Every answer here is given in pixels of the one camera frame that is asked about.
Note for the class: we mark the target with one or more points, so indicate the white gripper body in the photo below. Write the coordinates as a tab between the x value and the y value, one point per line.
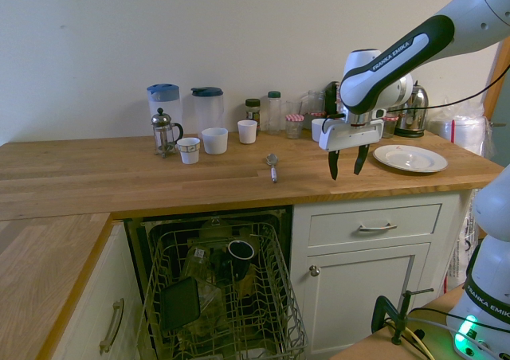
350	135

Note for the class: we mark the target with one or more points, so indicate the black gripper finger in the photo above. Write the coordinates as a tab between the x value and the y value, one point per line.
362	159
334	165

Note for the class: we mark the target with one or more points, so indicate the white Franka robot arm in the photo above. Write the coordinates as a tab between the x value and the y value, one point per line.
398	57

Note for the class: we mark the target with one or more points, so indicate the dishwasher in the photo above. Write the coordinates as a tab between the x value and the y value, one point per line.
134	232

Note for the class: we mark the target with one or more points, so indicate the plain white ramekin cup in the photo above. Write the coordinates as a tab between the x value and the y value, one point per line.
315	129

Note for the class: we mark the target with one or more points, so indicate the black shaker bottle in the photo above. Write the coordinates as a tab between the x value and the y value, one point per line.
331	97

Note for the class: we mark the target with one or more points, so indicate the tall clear glass jar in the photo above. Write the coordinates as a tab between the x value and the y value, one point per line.
315	103

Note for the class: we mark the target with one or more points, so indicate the white plate with gold rim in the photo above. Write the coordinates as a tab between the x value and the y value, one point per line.
410	159

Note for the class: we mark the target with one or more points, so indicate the small jam jar checked lid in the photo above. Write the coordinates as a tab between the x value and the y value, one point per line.
294	127

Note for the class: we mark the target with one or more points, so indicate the white cabinet drawer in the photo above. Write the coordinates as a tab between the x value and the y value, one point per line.
338	224

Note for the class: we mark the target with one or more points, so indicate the clear drinking glass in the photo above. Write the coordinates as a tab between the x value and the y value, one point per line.
294	107

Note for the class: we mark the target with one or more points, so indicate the stainless steel electric kettle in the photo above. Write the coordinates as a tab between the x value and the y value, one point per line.
414	113

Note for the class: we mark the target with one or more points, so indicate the clear jar green lid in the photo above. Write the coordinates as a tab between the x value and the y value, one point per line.
274	113

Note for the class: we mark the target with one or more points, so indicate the white ribbed cup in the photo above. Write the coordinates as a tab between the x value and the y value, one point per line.
247	132

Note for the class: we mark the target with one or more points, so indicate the dark spice jar green lid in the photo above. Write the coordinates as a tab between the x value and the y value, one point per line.
252	113

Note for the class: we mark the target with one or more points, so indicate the metal cabinet knob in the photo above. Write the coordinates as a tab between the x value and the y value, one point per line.
315	271

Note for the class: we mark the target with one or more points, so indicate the clear plastic bag of cups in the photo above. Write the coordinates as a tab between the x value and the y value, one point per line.
466	131

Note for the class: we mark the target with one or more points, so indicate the large white mug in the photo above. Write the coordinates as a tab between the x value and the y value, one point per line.
215	141

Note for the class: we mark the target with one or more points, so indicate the black mug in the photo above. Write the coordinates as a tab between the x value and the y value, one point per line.
240	256

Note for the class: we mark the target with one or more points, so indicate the white cabinet door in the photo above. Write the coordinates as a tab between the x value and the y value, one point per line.
358	296

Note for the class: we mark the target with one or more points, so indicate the printed clear plastic bag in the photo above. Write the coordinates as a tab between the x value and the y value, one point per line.
458	256

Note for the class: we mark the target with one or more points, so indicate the clear pitcher dark teal lid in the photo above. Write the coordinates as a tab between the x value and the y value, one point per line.
207	109

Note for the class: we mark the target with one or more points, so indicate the small patterned white cup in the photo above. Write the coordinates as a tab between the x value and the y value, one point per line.
188	151

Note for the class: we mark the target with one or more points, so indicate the black C-clamp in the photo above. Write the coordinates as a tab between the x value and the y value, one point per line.
382	308

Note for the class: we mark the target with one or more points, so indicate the clear glass jar with label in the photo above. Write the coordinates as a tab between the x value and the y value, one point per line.
196	262

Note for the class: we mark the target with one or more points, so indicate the glass French press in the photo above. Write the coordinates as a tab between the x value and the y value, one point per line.
163	135

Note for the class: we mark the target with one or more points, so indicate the clear pitcher light blue lid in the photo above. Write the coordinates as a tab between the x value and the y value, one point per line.
167	103

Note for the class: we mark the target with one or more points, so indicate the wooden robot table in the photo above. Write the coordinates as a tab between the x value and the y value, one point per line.
434	344

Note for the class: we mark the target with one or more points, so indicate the black square container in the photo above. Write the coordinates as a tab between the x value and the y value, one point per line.
179	304

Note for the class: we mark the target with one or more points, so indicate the white corner cabinet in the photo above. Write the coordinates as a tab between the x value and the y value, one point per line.
115	264

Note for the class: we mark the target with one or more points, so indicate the wooden door frame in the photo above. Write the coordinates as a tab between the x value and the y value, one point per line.
492	97

